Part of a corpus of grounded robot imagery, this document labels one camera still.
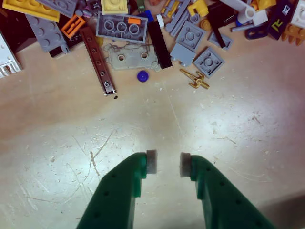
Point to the yellow lego clip piece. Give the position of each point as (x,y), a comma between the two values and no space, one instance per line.
(199,8)

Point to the orange lego grille piece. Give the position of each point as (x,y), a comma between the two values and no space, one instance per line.
(72,26)

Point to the gold lego accessory piece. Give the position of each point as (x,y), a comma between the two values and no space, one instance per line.
(196,80)

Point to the black lego bar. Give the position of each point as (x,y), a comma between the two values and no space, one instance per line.
(218,26)

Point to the yellow large lego plate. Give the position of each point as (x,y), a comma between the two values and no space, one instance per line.
(31,8)

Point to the white lego cylinder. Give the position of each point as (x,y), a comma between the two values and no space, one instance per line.
(246,12)

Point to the brown long lego plate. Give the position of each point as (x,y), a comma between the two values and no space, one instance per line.
(97,59)

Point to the grey lego bar piece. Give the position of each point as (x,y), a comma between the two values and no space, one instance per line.
(177,20)

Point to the navy printed lego piece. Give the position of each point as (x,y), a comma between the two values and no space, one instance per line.
(280,21)

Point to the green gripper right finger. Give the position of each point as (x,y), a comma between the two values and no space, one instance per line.
(224,198)

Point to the grey smooth lego tile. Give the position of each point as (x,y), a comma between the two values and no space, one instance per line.
(182,54)

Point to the white toothed lego piece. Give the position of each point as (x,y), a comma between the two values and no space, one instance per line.
(7,59)

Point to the small white lego tile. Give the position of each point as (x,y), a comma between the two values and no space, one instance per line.
(160,21)

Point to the grey-green flat two-hole plate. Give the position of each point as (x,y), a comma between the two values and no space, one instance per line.
(132,59)

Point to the grey square lego plate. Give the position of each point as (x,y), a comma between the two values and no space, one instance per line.
(209,62)
(190,35)

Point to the small orange lego tile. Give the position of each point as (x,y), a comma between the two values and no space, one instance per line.
(134,20)

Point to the grey upside-down lego brick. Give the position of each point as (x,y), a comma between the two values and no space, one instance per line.
(121,28)

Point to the grey small lego plate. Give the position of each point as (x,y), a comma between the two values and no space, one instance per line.
(228,43)

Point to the blue round lego stud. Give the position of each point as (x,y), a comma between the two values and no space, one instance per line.
(142,76)

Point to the yellow square lego plate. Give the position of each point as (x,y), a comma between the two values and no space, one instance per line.
(114,6)

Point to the dark blue technic piece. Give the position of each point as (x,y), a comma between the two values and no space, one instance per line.
(256,33)

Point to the orange toothed lego piece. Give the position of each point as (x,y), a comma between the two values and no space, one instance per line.
(294,34)

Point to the black large lego piece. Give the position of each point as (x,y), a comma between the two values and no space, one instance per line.
(14,31)

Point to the grey long lego plate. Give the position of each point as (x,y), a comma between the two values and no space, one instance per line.
(46,33)

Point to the white lego plate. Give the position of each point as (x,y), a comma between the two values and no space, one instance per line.
(299,13)

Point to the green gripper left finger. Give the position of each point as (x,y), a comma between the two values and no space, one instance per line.
(114,190)

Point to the black long lego brick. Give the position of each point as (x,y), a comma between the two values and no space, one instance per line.
(159,45)

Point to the grey wide lego plate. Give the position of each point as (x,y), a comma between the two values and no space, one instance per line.
(59,6)

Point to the yellow round lego stud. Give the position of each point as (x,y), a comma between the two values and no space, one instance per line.
(205,24)

